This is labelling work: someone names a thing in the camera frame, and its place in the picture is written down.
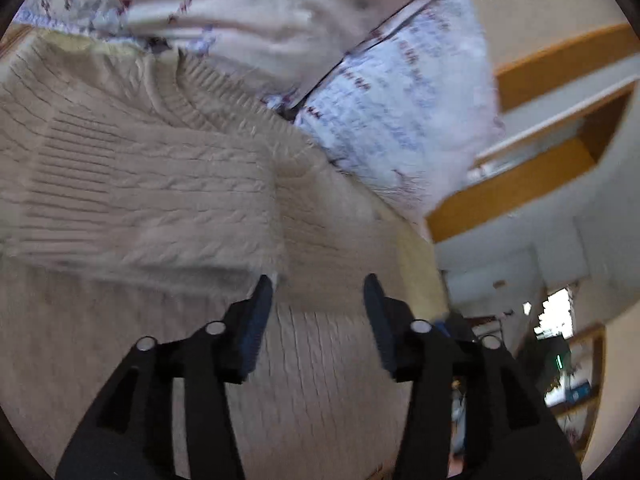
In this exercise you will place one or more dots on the pink floral pillow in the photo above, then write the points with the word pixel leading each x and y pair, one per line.
pixel 250 10

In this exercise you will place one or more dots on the blue floral pillow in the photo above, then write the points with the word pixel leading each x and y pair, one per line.
pixel 400 100

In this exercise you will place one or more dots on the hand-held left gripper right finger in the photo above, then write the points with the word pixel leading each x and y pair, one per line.
pixel 376 310

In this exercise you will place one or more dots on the window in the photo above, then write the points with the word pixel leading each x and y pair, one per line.
pixel 555 312

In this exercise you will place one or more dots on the wooden shelf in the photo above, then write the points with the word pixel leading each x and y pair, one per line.
pixel 582 390

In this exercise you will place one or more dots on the wooden framed wardrobe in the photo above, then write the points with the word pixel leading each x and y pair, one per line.
pixel 540 170

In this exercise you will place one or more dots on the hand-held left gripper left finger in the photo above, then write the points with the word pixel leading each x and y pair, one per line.
pixel 256 317

